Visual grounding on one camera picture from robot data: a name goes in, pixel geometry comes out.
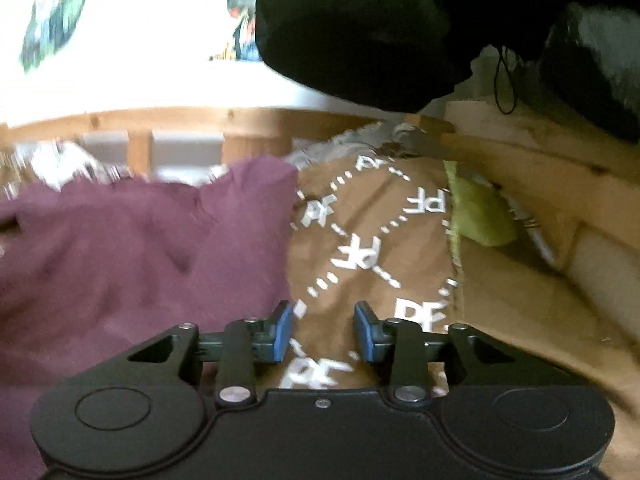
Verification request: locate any floral wall poster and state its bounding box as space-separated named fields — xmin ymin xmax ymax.
xmin=209 ymin=0 xmax=262 ymax=62
xmin=20 ymin=0 xmax=86 ymax=74

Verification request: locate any brown PF patterned blanket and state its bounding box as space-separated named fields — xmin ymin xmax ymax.
xmin=259 ymin=155 xmax=639 ymax=479

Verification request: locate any wooden bed frame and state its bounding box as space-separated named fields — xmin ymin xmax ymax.
xmin=1 ymin=101 xmax=639 ymax=338

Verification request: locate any lime green cloth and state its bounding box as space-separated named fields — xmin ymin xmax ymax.
xmin=444 ymin=160 xmax=518 ymax=247

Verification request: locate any maroon long sleeve shirt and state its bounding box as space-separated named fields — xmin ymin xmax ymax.
xmin=1 ymin=156 xmax=297 ymax=479

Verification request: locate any black jacket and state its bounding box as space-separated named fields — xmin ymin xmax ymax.
xmin=256 ymin=0 xmax=639 ymax=144

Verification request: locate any floral wall poster left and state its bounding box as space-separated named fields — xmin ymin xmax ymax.
xmin=20 ymin=0 xmax=86 ymax=74

